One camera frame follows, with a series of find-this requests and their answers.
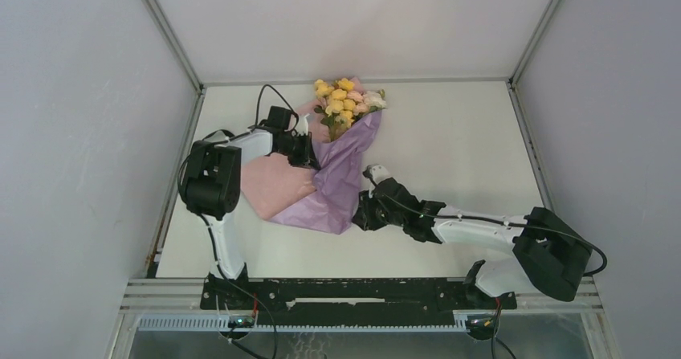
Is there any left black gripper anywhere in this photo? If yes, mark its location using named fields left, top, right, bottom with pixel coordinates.
left=277, top=131, right=320, bottom=170

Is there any yellow fake flower stem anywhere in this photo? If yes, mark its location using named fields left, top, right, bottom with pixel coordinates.
left=313, top=78, right=357, bottom=141

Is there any pink wrapping paper sheet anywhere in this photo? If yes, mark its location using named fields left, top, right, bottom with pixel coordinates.
left=241, top=78, right=382, bottom=235

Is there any pink fake flower stem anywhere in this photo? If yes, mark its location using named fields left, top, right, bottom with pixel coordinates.
left=345, top=91, right=369, bottom=116

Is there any white fake flower stem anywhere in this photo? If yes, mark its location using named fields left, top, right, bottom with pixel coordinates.
left=363, top=90, right=387, bottom=112

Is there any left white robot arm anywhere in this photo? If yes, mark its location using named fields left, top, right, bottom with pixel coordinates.
left=177, top=106, right=320, bottom=308

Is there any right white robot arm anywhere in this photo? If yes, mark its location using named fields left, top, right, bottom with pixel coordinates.
left=353, top=177, right=607, bottom=308

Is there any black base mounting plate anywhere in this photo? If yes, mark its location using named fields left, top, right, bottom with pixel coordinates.
left=200, top=275, right=517, bottom=325

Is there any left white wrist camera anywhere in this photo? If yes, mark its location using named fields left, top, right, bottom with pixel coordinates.
left=295, top=113, right=310, bottom=136

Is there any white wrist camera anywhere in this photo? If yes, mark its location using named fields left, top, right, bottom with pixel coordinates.
left=295, top=113, right=310, bottom=136
left=362, top=164, right=392, bottom=190

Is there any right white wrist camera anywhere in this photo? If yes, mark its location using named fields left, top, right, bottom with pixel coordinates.
left=362, top=164, right=392, bottom=190

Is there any white cable duct strip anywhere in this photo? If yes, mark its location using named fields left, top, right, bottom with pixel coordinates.
left=137, top=314, right=469, bottom=332

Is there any aluminium frame rail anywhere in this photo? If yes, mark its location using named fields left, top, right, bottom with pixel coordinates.
left=142, top=0, right=203, bottom=94

